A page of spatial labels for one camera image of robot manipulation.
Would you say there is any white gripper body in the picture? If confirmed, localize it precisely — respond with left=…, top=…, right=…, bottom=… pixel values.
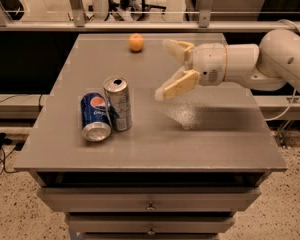
left=191, top=43, right=226, bottom=86

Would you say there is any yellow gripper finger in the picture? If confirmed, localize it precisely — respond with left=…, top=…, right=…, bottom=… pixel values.
left=154, top=69, right=200, bottom=101
left=162, top=39, right=195, bottom=64

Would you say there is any silver redbull can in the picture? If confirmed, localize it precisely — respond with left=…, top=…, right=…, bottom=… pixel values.
left=103, top=75, right=132, bottom=131

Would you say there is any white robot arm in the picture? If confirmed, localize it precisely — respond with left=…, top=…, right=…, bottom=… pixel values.
left=155, top=29, right=300, bottom=101

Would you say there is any blue pepsi can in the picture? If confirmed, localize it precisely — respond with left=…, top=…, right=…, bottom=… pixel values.
left=80, top=92, right=111, bottom=142

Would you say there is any orange fruit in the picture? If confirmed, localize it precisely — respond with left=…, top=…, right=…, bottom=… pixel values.
left=129, top=33, right=144, bottom=52

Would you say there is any grey drawer cabinet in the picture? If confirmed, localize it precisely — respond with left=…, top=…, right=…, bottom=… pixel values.
left=16, top=34, right=286, bottom=240

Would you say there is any upper grey drawer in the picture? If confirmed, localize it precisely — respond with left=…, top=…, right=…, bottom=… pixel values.
left=37, top=187, right=261, bottom=213

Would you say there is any grey drawer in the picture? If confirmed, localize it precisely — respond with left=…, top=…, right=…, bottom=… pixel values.
left=66, top=214, right=235, bottom=235
left=37, top=187, right=261, bottom=213

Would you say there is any lower grey drawer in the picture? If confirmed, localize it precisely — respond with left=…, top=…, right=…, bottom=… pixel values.
left=66, top=214, right=235, bottom=235

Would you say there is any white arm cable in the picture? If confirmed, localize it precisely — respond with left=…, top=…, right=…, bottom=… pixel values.
left=265, top=18, right=300, bottom=122

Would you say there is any metal guard rail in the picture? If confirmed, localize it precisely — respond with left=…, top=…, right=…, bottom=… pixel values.
left=0, top=13, right=300, bottom=33

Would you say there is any black floor cable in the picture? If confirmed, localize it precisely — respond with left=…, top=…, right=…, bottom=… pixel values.
left=0, top=132, right=24, bottom=180

